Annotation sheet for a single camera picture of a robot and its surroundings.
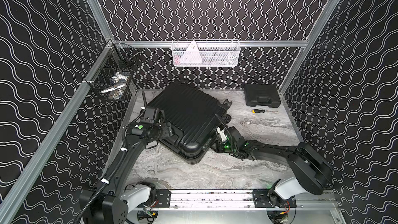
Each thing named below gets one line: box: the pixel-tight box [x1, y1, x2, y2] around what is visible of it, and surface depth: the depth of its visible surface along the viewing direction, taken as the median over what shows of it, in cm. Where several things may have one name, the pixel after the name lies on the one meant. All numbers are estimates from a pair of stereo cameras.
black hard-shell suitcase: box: [149, 81, 233, 165], surface depth 78 cm
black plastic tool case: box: [244, 84, 281, 108], surface depth 112 cm
